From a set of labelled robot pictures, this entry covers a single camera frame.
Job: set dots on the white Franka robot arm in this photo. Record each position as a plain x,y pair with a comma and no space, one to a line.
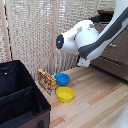
86,36

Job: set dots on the brown drawer kept shut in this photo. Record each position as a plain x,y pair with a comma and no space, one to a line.
111,69

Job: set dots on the black fabric storage bin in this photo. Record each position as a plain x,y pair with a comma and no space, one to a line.
20,100

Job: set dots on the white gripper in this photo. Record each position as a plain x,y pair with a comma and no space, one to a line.
83,62

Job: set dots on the woven folding screen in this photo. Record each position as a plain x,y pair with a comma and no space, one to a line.
30,33

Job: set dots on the yellow red snack box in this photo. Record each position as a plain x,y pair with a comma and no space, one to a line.
46,81

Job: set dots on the blue plastic bowl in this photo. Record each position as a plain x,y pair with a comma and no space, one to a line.
62,79

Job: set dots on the yellow plastic bowl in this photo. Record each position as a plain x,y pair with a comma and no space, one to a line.
65,94

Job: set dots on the dark-framed brown drawer cabinet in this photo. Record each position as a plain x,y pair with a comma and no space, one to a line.
100,17

